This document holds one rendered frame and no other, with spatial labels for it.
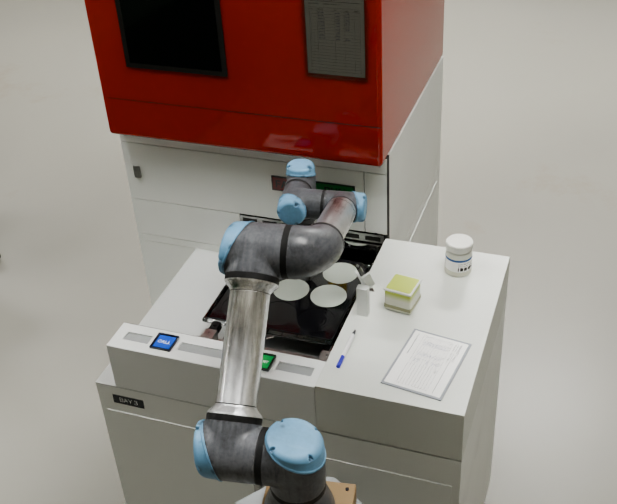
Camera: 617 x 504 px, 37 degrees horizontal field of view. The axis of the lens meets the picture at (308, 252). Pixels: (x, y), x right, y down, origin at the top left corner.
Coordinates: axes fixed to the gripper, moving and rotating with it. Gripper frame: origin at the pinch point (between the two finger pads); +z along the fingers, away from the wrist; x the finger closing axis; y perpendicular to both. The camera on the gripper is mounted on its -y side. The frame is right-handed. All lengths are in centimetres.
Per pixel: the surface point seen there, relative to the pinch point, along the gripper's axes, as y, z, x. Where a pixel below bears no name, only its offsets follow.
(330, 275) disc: 1.1, 1.3, -6.3
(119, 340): -18, -5, 53
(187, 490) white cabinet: -28, 44, 43
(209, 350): -27.9, -4.3, 31.0
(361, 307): -26.4, -8.0, -8.1
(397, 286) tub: -25.7, -12.0, -17.7
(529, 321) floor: 66, 91, -102
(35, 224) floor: 202, 91, 99
